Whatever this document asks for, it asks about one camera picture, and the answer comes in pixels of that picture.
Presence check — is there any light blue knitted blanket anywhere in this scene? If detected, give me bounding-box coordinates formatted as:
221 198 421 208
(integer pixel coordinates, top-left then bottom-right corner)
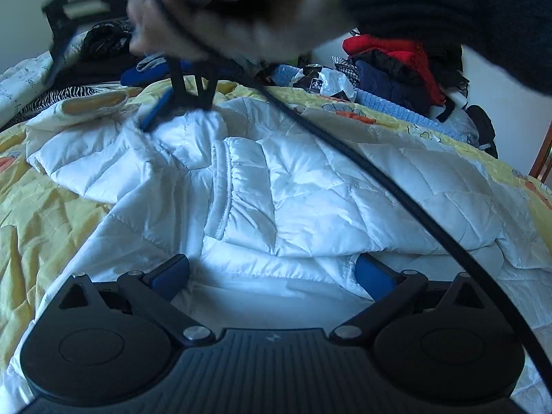
270 65 478 147

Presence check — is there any dark sleeved right forearm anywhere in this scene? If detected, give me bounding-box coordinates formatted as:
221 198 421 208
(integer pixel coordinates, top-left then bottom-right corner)
343 0 551 95

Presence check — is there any red and black clothes pile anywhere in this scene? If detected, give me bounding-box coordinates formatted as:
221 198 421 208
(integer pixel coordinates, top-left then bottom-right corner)
296 33 500 156

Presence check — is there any yellow floral bedspread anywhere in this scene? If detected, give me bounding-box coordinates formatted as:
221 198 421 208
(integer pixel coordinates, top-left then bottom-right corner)
0 78 552 371

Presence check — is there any white quilted blanket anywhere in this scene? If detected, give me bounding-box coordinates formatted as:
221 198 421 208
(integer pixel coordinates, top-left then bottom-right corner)
0 51 52 126

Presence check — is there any right hand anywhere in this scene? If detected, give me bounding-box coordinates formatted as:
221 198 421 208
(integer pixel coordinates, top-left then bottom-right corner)
126 0 356 62

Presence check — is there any dark striped clothes pile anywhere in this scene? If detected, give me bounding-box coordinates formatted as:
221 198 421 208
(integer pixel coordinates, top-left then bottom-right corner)
38 17 269 109

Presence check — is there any black cable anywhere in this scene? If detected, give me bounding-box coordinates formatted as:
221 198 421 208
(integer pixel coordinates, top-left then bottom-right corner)
141 0 552 402

